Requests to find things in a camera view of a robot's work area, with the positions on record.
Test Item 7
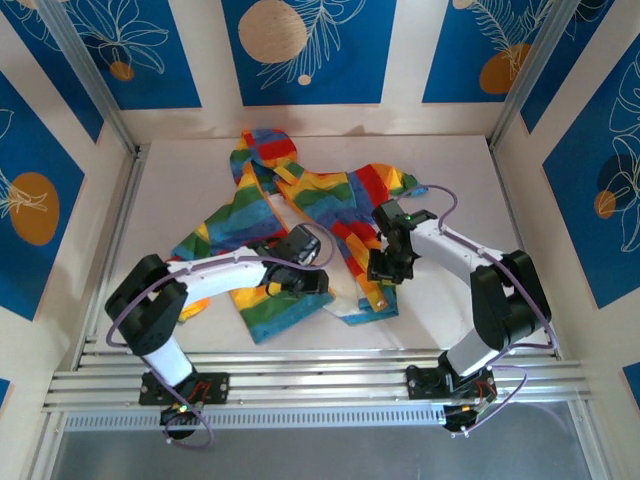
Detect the grey slotted cable duct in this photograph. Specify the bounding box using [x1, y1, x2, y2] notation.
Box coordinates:
[63, 403, 447, 432]

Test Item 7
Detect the aluminium corner post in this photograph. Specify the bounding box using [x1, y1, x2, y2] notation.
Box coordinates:
[37, 0, 139, 154]
[489, 0, 579, 149]

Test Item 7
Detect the rainbow striped zip jacket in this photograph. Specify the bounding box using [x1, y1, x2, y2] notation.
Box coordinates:
[169, 128, 419, 346]

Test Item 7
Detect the aluminium front rail beam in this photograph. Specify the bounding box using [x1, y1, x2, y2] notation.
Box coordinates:
[42, 349, 597, 416]

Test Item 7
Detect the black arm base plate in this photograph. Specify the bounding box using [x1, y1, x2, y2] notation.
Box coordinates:
[138, 371, 231, 407]
[405, 363, 497, 402]

